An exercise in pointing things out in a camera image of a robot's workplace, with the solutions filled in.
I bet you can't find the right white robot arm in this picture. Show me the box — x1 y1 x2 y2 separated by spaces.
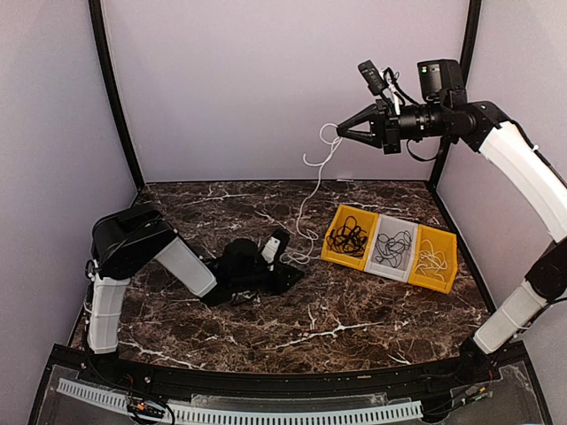
337 59 566 384

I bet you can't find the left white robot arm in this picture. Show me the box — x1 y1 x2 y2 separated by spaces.
85 204 305 386

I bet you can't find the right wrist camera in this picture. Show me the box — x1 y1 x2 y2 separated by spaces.
358 60 401 115

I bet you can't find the black front rail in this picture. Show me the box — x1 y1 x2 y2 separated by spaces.
48 344 501 400

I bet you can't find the right black frame post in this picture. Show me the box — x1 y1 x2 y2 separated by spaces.
427 0 483 191

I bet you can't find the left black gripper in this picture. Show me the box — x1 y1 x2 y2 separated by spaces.
232 259 304 297

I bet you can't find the black frame post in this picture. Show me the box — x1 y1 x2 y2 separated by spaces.
427 0 483 191
88 0 145 192

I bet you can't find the left black frame post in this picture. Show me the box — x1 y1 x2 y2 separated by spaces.
88 0 145 192

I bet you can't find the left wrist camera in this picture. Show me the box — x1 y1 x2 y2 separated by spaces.
260 228 290 271

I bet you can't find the yellow plastic bin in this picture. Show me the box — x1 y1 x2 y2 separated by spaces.
321 205 379 271
408 225 458 294

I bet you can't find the white cable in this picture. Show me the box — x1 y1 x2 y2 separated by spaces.
281 122 345 265
415 241 451 278

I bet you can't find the white slotted cable duct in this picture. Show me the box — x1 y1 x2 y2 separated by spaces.
56 378 423 424

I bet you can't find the right yellow plastic bin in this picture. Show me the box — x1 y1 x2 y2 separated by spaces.
408 225 458 294

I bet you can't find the white plastic bin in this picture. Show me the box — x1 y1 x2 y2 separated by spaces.
364 214 418 282

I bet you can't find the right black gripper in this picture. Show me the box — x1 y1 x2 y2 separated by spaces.
338 97 448 153

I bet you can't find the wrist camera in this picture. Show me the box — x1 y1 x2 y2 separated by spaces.
358 60 401 115
260 228 290 271

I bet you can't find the left yellow plastic bin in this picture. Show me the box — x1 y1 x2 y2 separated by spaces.
321 205 379 271

